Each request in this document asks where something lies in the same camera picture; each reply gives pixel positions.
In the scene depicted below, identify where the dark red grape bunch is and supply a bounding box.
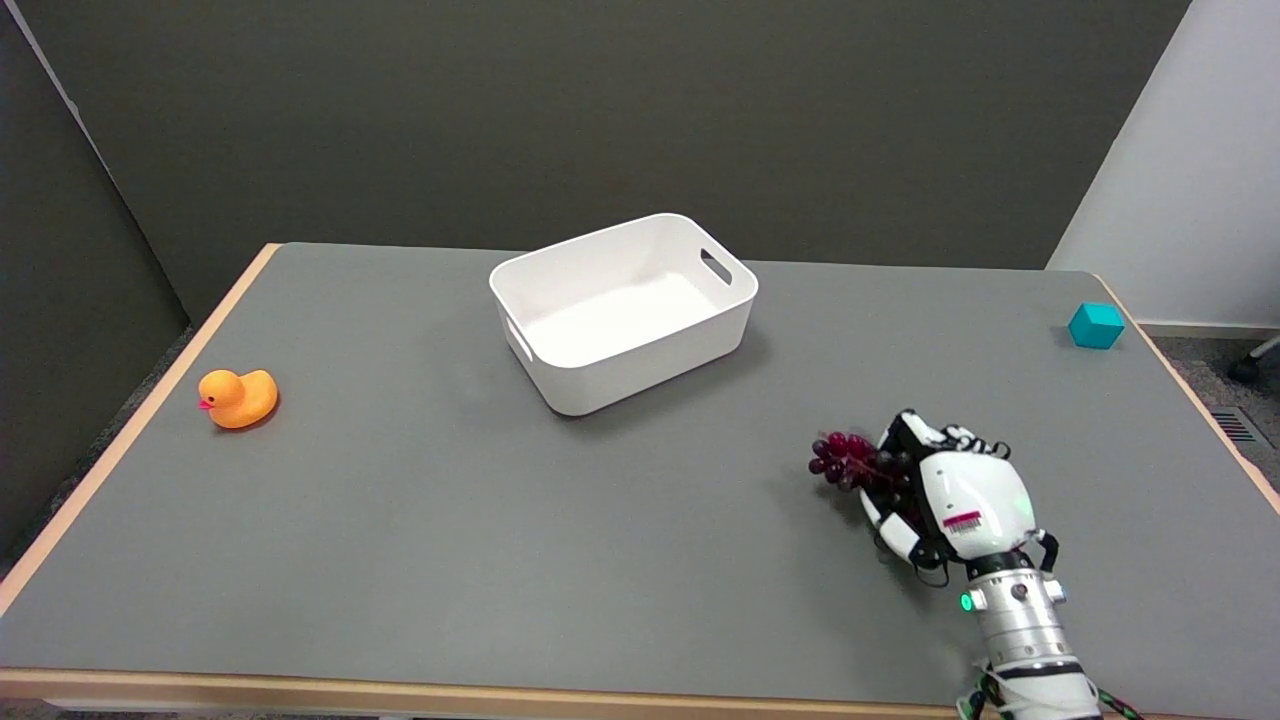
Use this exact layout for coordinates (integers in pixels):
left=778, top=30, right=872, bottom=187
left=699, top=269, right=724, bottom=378
left=809, top=431, right=929, bottom=529

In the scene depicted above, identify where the teal cube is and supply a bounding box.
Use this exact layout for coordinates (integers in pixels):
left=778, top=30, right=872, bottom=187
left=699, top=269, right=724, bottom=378
left=1067, top=302, right=1126, bottom=351

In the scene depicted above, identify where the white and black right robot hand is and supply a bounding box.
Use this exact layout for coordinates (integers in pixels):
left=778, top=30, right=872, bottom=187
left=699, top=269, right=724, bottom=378
left=860, top=408, right=1059, bottom=588

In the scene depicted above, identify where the black chair caster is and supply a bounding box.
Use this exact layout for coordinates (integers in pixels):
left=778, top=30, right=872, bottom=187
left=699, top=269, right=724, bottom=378
left=1228, top=336, right=1280, bottom=385

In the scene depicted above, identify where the white plastic storage basket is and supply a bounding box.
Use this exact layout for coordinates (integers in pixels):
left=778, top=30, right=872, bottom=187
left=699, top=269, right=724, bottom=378
left=488, top=212, right=759, bottom=418

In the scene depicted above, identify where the yellow rubber duck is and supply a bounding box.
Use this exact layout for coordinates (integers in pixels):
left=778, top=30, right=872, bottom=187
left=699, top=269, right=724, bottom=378
left=197, top=368, right=280, bottom=431

